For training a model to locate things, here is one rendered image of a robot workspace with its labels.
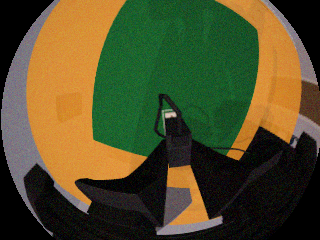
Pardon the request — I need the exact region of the green circuit board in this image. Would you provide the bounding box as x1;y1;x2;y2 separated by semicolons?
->
92;0;260;157

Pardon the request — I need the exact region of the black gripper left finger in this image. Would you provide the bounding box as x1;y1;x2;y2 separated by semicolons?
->
75;139;168;228

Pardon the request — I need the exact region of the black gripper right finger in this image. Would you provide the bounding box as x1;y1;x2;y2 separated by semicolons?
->
191;139;283;220

